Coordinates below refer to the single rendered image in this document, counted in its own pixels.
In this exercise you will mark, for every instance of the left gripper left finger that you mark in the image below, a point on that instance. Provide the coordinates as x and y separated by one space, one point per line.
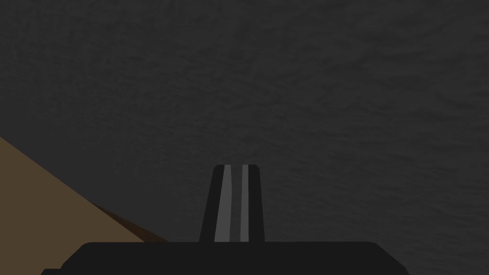
219 214

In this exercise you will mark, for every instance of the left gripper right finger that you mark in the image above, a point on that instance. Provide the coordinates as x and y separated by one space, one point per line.
250 214

